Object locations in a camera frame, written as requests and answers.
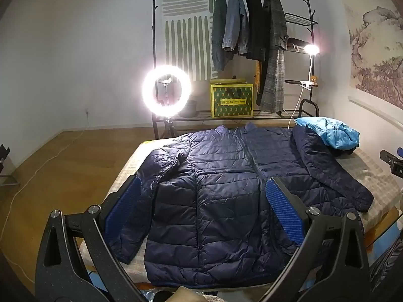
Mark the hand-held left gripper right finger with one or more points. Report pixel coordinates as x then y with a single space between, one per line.
285 210

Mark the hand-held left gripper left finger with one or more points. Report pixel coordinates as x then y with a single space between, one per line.
126 214

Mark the navy puffer jacket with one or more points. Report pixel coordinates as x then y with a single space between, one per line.
220 210

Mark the black metal clothes rack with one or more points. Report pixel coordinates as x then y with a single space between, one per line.
267 114

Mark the beige blanket on bed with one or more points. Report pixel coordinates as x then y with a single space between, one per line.
362 170

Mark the light blue jacket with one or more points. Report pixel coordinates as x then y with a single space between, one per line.
333 135

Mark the yellow floral bedsheet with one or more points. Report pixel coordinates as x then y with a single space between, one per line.
146 143

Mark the striped rug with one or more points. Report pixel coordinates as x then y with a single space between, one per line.
390 258

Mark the small teddy bear toy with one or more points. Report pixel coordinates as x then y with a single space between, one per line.
313 80

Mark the white clip lamp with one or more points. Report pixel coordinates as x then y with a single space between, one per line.
304 84

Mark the yellow patterned box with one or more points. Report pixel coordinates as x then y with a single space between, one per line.
231 100

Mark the black folding stand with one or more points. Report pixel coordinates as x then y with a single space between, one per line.
3 152

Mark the orange scarf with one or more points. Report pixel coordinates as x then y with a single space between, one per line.
257 75

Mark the black bag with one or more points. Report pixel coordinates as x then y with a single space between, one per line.
296 41

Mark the black coat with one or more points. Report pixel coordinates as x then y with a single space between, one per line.
256 28

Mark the denim jacket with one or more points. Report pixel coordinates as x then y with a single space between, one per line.
234 22

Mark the landscape wall painting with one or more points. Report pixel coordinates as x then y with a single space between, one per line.
377 44

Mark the green striped wall hanging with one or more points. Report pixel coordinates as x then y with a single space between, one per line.
185 12

